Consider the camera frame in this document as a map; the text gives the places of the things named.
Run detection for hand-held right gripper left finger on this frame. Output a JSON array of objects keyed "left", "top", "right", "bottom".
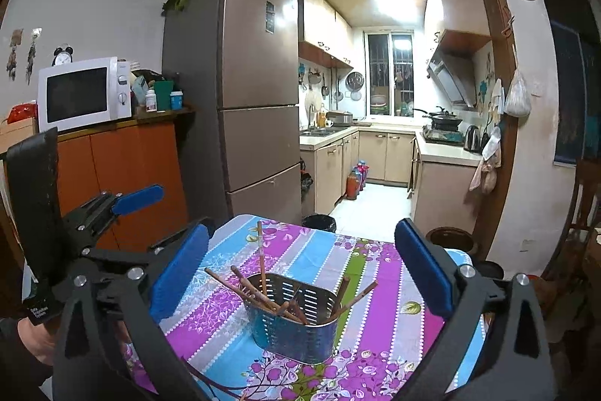
[{"left": 51, "top": 217, "right": 217, "bottom": 401}]

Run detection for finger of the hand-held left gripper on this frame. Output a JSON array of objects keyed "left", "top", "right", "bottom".
[
  {"left": 77, "top": 247, "right": 156, "bottom": 274},
  {"left": 63, "top": 185, "right": 165, "bottom": 251}
]

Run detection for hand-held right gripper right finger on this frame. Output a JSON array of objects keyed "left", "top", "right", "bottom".
[{"left": 394, "top": 218, "right": 557, "bottom": 401}]

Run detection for blue metal utensil holder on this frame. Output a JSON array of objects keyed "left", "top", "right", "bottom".
[{"left": 239, "top": 273, "right": 343, "bottom": 367}]

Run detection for person's left hand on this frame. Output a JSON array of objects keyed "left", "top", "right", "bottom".
[{"left": 21, "top": 319, "right": 56, "bottom": 365}]

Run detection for orange wooden cabinet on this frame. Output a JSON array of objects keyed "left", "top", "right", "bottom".
[{"left": 0, "top": 107, "right": 196, "bottom": 254}]

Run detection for dark round basin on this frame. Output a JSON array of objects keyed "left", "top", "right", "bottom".
[{"left": 425, "top": 226, "right": 480, "bottom": 257}]

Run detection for beige cardboard box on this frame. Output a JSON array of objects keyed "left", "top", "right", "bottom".
[{"left": 0, "top": 117, "right": 38, "bottom": 155}]

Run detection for green container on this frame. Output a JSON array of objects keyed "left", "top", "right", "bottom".
[{"left": 154, "top": 80, "right": 175, "bottom": 112}]

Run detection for red bag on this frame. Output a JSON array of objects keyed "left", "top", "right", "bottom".
[{"left": 7, "top": 103, "right": 38, "bottom": 124}]

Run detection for black trash bin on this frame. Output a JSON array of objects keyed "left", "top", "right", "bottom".
[{"left": 302, "top": 214, "right": 337, "bottom": 234}]

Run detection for beige kitchen base cabinets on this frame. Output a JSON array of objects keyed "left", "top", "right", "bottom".
[{"left": 299, "top": 124, "right": 484, "bottom": 233}]

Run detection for hanging pink cloth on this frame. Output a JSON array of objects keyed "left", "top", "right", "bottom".
[{"left": 470, "top": 126, "right": 503, "bottom": 195}]

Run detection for white microwave oven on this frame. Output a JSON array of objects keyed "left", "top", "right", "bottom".
[{"left": 38, "top": 56, "right": 133, "bottom": 133}]

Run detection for floral striped tablecloth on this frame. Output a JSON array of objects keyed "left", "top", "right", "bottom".
[{"left": 119, "top": 215, "right": 486, "bottom": 401}]

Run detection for gas stove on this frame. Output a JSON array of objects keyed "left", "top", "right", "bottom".
[{"left": 421, "top": 121, "right": 468, "bottom": 147}]

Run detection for steel electric kettle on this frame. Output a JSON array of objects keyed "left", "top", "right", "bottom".
[{"left": 464, "top": 125, "right": 484, "bottom": 154}]

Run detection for brown refrigerator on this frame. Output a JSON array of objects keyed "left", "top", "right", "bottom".
[{"left": 162, "top": 0, "right": 304, "bottom": 226}]

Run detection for black wok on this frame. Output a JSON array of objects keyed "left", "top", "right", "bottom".
[{"left": 413, "top": 106, "right": 463, "bottom": 126}]

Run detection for black alarm clock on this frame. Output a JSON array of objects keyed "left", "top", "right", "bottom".
[{"left": 51, "top": 45, "right": 75, "bottom": 67}]

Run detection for wooden chair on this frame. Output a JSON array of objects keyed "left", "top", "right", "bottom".
[{"left": 554, "top": 157, "right": 601, "bottom": 289}]

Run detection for steel range hood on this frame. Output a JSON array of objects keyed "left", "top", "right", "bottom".
[{"left": 426, "top": 48, "right": 478, "bottom": 108}]

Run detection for hanging white plastic bag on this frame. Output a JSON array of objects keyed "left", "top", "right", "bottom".
[{"left": 504, "top": 70, "right": 532, "bottom": 118}]

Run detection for hanging steel colander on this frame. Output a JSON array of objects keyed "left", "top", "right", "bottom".
[{"left": 345, "top": 71, "right": 366, "bottom": 101}]

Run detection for barred kitchen window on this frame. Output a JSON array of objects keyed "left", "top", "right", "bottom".
[{"left": 364, "top": 31, "right": 415, "bottom": 116}]

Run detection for dark window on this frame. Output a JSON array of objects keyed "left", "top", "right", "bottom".
[{"left": 549, "top": 18, "right": 601, "bottom": 167}]

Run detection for cabinet above range hood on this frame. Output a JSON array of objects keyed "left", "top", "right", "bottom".
[{"left": 425, "top": 0, "right": 492, "bottom": 56}]

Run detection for hanging wall ornament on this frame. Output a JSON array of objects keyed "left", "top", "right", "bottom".
[
  {"left": 6, "top": 29, "right": 24, "bottom": 79},
  {"left": 26, "top": 27, "right": 43, "bottom": 85}
]

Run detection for beige kitchen wall cabinets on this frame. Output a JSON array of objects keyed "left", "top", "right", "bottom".
[{"left": 298, "top": 0, "right": 354, "bottom": 70}]

